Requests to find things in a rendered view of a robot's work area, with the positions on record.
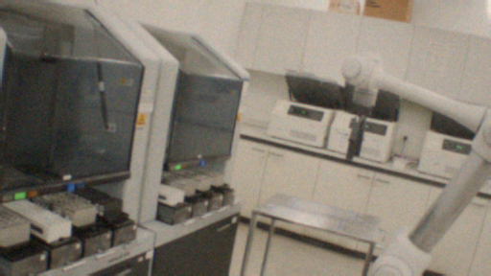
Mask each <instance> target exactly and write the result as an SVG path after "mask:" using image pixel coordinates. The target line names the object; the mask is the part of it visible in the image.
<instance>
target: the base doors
mask: <svg viewBox="0 0 491 276"><path fill-rule="evenodd" d="M254 148H256V149H257V150H254ZM239 150H245V151H247V153H245V152H242V151H239ZM261 150H264V151H261ZM269 152H272V153H276V154H282V156H278V155H274V154H270V153H269ZM263 156H265V158H263ZM262 159H263V163H262V166H260V163H261V160H262ZM285 161H287V162H290V163H294V164H295V165H290V164H286V163H285ZM319 162H320V163H319ZM356 174H358V175H362V176H364V177H370V178H363V177H359V176H356ZM340 176H342V177H346V178H350V179H351V181H349V180H345V179H342V178H339V177H340ZM373 177H374V180H373ZM376 179H379V180H383V181H385V182H390V183H384V182H381V181H377V180H376ZM372 181H373V184H372ZM367 183H369V184H370V185H369V186H367ZM375 185H376V186H375ZM371 186H372V188H371ZM231 188H232V189H235V191H236V197H237V198H240V199H243V200H244V201H243V205H242V211H240V212H241V213H240V215H242V216H245V217H248V218H251V210H252V209H253V208H255V207H256V206H258V205H259V204H262V203H264V201H266V200H267V199H269V198H270V197H272V196H274V195H275V194H277V193H281V194H285V195H289V196H294V197H298V198H301V199H309V200H311V201H314V202H318V203H321V204H325V205H331V206H335V207H338V208H341V209H344V210H351V211H354V212H358V213H361V214H364V213H366V214H367V215H370V216H373V217H376V218H382V219H381V223H380V228H384V229H385V230H386V235H385V242H384V248H383V249H377V248H374V249H373V253H372V255H375V256H380V255H382V254H383V252H384V250H385V249H386V248H387V247H388V246H389V243H390V242H391V240H392V236H393V234H394V233H395V232H397V231H398V230H399V228H402V227H404V226H409V227H412V226H415V225H416V224H417V223H418V221H419V219H421V218H422V217H423V216H424V214H425V212H426V211H427V210H428V209H429V208H430V206H431V205H432V204H433V202H434V201H435V200H436V198H437V197H438V196H439V194H440V193H441V192H442V191H443V189H440V188H437V187H432V188H431V186H428V185H425V184H418V183H415V182H412V181H408V180H406V179H399V178H396V177H393V176H389V175H386V174H379V173H375V176H374V172H370V171H366V170H363V169H356V168H352V167H349V166H345V165H342V164H339V163H336V162H332V161H325V160H320V159H317V158H314V157H311V156H307V155H303V154H299V153H295V152H292V151H288V150H280V149H275V148H271V147H267V146H264V145H260V144H256V143H252V142H249V141H246V140H242V139H239V143H238V147H237V152H236V157H235V167H234V173H233V178H232V182H231ZM370 189H371V192H370ZM430 190H431V192H430ZM369 193H370V195H369ZM429 194H430V195H429ZM368 197H369V199H368ZM428 197H429V199H428ZM367 200H368V203H367ZM427 200H428V203H427ZM471 202H474V203H477V204H479V205H484V206H485V207H482V206H477V205H474V204H471V203H469V204H468V206H467V207H466V209H465V210H464V211H463V212H462V213H461V214H460V216H459V218H457V219H456V222H455V223H454V224H453V225H451V228H450V229H449V230H448V231H447V232H446V234H445V235H444V236H443V237H442V238H441V240H440V241H439V242H438V243H437V244H436V246H435V247H434V248H433V249H432V251H431V254H432V262H431V263H430V264H429V265H428V266H427V268H426V269H428V270H430V271H435V272H437V273H442V274H444V275H449V276H491V201H489V200H487V199H481V198H478V197H474V198H473V199H472V200H471ZM258 203H259V204H258ZM426 203H427V206H426ZM366 205H367V207H366ZM487 207H488V209H487ZM425 208H426V210H425ZM365 209H366V211H365ZM486 210H487V212H486ZM485 214H486V215H485ZM484 216H485V217H484ZM275 226H277V227H280V228H283V229H286V230H291V231H294V232H296V233H299V234H302V235H305V236H306V235H307V236H310V237H313V238H315V239H318V240H323V241H326V242H329V243H332V244H334V243H335V244H337V245H340V246H343V247H348V248H350V249H353V250H360V251H361V252H364V253H367V250H368V246H369V243H366V242H360V241H354V240H348V239H346V238H343V237H340V236H334V235H331V234H328V233H324V232H318V231H316V230H313V229H309V228H307V227H304V228H303V227H300V226H296V225H294V224H290V223H287V222H285V221H284V222H281V221H278V220H277V221H276V222H275ZM479 234H480V235H479ZM356 246H357V249H356ZM475 249H476V251H475ZM474 252H475V254H474ZM473 255H474V257H473ZM472 258H473V260H472Z"/></svg>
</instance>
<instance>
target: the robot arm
mask: <svg viewBox="0 0 491 276"><path fill-rule="evenodd" d="M340 71H341V75H342V77H343V79H344V80H345V81H347V82H348V83H350V84H352V85H355V86H356V88H357V89H355V93H354V98H353V103H354V106H353V110H352V112H353V113H354V114H358V115H357V116H355V117H354V122H353V127H352V130H351V133H350V136H349V138H348V139H347V141H348V142H349V143H348V147H347V151H346V155H345V159H351V160H353V157H354V156H355V157H359V158H360V152H361V148H362V141H364V140H365V139H364V133H365V126H366V117H365V115H366V116H371V114H372V107H371V105H373V106H375V102H376V98H377V91H378V88H379V89H384V90H387V91H389V92H393V93H395V94H397V95H399V96H402V97H404V98H406V99H409V100H411V101H413V102H415V103H418V104H421V105H424V106H426V107H429V108H430V109H433V110H435V111H437V112H439V113H442V114H443V115H446V116H450V117H451V118H453V119H454V120H456V121H457V122H459V123H461V124H463V125H464V126H466V127H468V128H469V129H470V130H473V131H474V132H475V133H476V134H477V135H476V137H475V139H474V140H473V144H472V149H473V150H472V151H471V152H470V153H469V156H467V157H466V160H465V161H464V162H463V163H462V165H461V166H460V167H459V170H457V171H456V174H455V175H454V176H453V177H452V179H451V180H450V181H449V182H448V185H446V186H445V187H444V189H443V191H442V192H441V193H440V194H439V196H438V197H437V198H436V200H435V201H434V202H433V204H432V205H431V206H430V208H429V209H428V210H427V211H426V212H425V214H424V216H423V217H422V218H421V219H419V221H418V223H417V224H416V225H415V226H412V227H409V226H404V227H402V228H399V230H398V231H397V232H395V233H394V234H393V236H392V240H391V242H390V243H389V246H388V247H387V248H386V249H385V250H384V252H383V254H382V255H380V256H379V257H378V258H377V260H376V261H375V263H374V265H373V268H372V272H371V276H421V275H422V273H423V272H424V270H426V268H427V266H428V265H429V264H430V263H431V262H432V254H431V251H432V249H433V248H434V247H435V246H436V244H437V243H438V242H439V241H440V240H441V238H442V237H443V236H444V235H445V234H446V232H447V231H448V230H449V229H450V228H451V225H453V224H454V223H455V222H456V219H457V218H459V216H460V214H461V213H462V212H463V211H464V210H465V209H466V207H467V206H468V204H469V203H471V200H472V199H473V198H474V197H475V195H476V194H477V193H478V192H479V190H480V189H481V187H482V186H483V185H484V184H485V182H486V181H487V180H488V178H489V177H490V176H491V109H490V108H484V107H479V106H474V105H470V104H466V103H460V102H457V101H454V100H452V99H449V98H447V97H444V96H442V95H440V94H436V93H433V92H431V91H429V90H425V89H423V88H420V87H418V86H415V85H413V84H411V83H408V82H405V81H403V80H400V79H397V78H396V77H393V76H391V75H388V74H386V73H385V72H384V66H383V58H382V56H381V55H380V54H378V53H375V52H371V51H366V52H364V53H362V56H361V57H360V56H352V57H348V58H347V59H346V60H345V61H344V63H343V64H342V67H341V69H340Z"/></svg>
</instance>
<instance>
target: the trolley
mask: <svg viewBox="0 0 491 276"><path fill-rule="evenodd" d="M258 215H260V216H263V217H266V218H269V219H271V224H270V228H269V236H268V240H267V245H266V249H265V254H264V258H263V261H262V267H261V271H260V276H265V273H266V269H267V265H268V260H269V253H270V249H271V245H272V240H273V232H274V226H275V222H276V221H277V220H278V221H281V222H284V221H285V222H287V223H290V224H294V225H296V226H300V227H303V228H304V227H307V228H309V229H313V230H316V231H318V232H324V233H328V234H331V235H334V236H340V237H343V238H346V239H348V240H354V241H358V242H366V243H369V246H368V250H367V254H366V257H365V261H364V265H363V268H362V275H361V276H366V275H367V270H368V268H369V264H370V260H371V257H372V253H373V249H374V248H377V249H383V248H384V242H385V235H386V230H385V229H384V228H380V223H381V219H382V218H376V217H373V216H370V215H367V214H361V213H358V212H354V211H351V210H344V209H341V208H338V207H335V206H331V205H325V204H321V203H318V202H314V201H311V200H309V199H301V198H298V197H294V196H290V195H285V194H281V193H277V194H275V195H273V196H272V197H270V198H269V199H267V200H266V201H264V203H262V204H259V205H258V206H256V207H255V208H253V209H252V210H251V218H250V226H249V231H248V236H247V241H246V245H245V254H244V257H243V262H242V267H241V271H240V276H246V272H247V267H248V262H249V258H250V248H251V245H252V241H253V236H254V231H255V226H256V222H257V218H258ZM378 231H383V232H384V233H383V236H382V241H381V245H378V244H376V240H377V237H378Z"/></svg>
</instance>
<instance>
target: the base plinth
mask: <svg viewBox="0 0 491 276"><path fill-rule="evenodd" d="M239 222H241V223H244V224H250V218H248V217H245V216H242V215H240V217H239ZM255 227H258V228H261V229H263V230H266V231H269V228H270V224H268V223H263V222H261V221H258V220H257V222H256V226H255ZM274 233H277V234H280V235H283V236H285V237H288V238H294V239H296V240H299V241H302V242H308V243H311V244H313V245H316V246H319V247H324V248H327V249H329V250H332V251H333V250H335V251H338V252H340V253H342V254H347V255H350V256H353V257H358V258H360V259H363V260H365V257H366V254H367V253H364V252H361V251H360V250H353V249H350V248H348V247H343V246H340V245H337V244H335V243H334V244H332V243H329V242H327V241H323V240H318V239H315V238H313V237H310V236H307V235H306V236H305V235H302V234H299V233H296V232H294V231H291V230H286V229H283V228H280V227H277V226H274ZM378 257H379V256H375V255H372V257H371V260H370V262H372V263H375V261H376V260H377V258H378ZM421 276H449V275H444V274H442V273H437V272H435V271H430V270H428V269H426V270H424V272H423V273H422V275H421Z"/></svg>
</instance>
